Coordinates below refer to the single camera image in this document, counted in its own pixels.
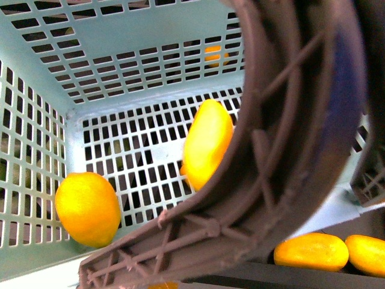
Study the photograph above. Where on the yellow mango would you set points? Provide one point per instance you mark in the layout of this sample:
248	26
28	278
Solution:
315	250
366	254
206	143

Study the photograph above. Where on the yellow lemon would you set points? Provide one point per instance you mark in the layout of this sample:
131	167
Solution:
88	209

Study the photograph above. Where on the brown basket handle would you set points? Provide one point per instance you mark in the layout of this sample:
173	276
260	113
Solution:
307	82

